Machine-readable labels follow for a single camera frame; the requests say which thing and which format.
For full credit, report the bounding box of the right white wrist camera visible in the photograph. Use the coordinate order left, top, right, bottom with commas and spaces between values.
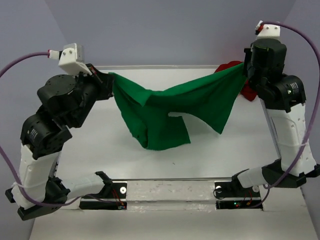
255, 20, 281, 40

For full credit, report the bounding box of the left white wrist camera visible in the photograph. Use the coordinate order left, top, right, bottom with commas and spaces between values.
47, 43, 92, 76

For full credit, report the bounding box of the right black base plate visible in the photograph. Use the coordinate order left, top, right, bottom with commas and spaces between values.
212, 181, 263, 210

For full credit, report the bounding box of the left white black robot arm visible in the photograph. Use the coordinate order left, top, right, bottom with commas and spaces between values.
5, 64, 115, 221

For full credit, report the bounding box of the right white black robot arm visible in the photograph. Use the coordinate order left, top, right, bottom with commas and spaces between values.
230, 38, 320, 196

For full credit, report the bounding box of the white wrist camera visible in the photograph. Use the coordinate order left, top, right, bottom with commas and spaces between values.
47, 43, 92, 76
255, 20, 281, 40

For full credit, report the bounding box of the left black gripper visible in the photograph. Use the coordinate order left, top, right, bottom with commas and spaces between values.
75, 61, 120, 125

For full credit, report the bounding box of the green t shirt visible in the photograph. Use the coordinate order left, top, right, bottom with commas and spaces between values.
111, 62, 247, 151

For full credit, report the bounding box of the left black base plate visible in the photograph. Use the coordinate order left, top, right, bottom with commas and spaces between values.
79, 181, 128, 210

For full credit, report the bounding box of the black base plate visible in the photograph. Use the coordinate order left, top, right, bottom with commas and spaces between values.
79, 181, 128, 210
212, 181, 263, 210

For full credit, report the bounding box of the red t shirt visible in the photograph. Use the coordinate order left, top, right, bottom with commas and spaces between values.
214, 60, 257, 102

